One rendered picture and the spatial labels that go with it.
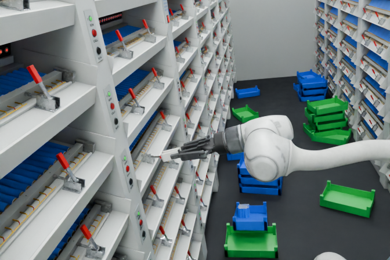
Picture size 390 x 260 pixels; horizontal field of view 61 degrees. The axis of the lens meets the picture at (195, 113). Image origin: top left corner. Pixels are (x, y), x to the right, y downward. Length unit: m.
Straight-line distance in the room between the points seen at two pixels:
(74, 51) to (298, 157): 0.63
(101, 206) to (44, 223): 0.30
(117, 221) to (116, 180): 0.11
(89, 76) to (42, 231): 0.36
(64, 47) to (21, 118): 0.24
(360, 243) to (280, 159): 1.41
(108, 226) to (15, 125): 0.42
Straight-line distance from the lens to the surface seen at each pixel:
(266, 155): 0.87
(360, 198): 2.57
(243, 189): 2.56
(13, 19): 0.64
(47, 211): 0.74
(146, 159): 1.20
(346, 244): 2.22
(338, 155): 1.01
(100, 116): 0.86
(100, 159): 0.88
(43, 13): 0.71
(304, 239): 2.21
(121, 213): 0.99
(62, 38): 0.84
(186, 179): 1.73
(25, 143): 0.63
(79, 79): 0.85
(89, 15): 0.85
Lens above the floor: 1.50
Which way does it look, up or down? 21 degrees down
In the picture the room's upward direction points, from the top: 9 degrees counter-clockwise
